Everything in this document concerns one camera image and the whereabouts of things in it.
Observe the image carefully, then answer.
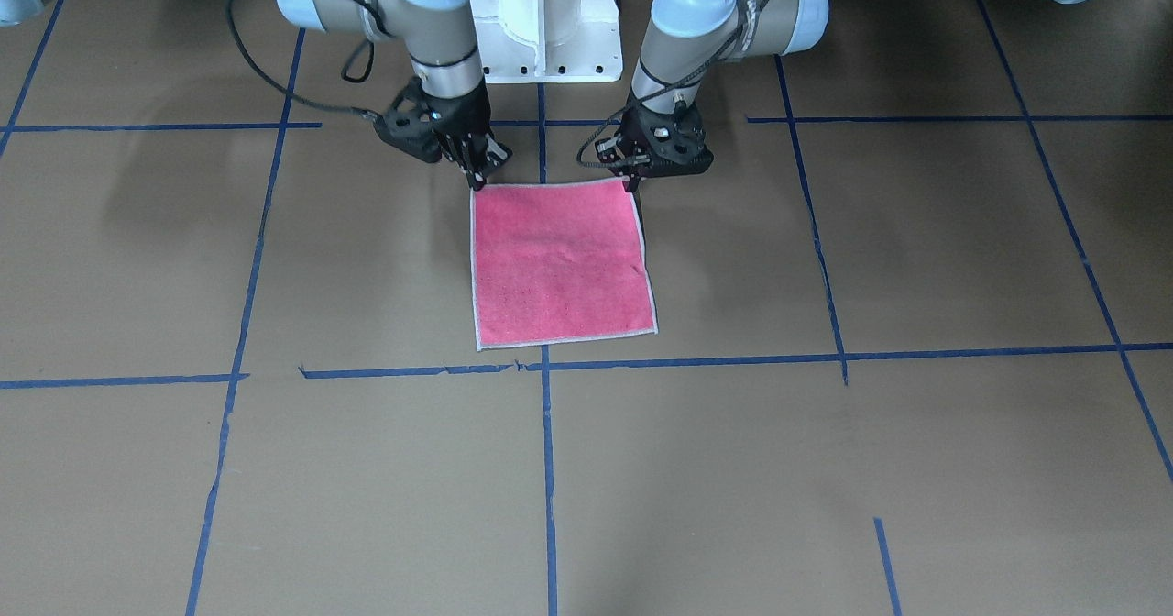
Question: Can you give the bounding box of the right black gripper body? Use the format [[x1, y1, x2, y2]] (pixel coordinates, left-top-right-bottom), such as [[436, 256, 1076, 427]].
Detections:
[[374, 77, 493, 162]]

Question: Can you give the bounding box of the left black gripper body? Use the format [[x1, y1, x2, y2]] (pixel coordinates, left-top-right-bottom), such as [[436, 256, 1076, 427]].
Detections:
[[596, 103, 716, 177]]

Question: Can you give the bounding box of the pink towel with white edge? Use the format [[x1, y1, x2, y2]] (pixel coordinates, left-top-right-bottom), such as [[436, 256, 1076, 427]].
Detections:
[[469, 180, 659, 350]]

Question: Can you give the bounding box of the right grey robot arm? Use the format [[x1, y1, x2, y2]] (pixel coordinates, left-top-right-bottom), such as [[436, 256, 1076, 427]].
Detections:
[[170, 0, 511, 192]]

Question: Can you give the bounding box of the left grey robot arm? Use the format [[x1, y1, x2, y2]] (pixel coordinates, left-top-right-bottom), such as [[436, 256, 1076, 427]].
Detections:
[[575, 0, 832, 192]]

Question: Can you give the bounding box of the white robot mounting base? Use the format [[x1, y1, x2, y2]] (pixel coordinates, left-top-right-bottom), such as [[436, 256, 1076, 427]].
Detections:
[[470, 0, 624, 84]]

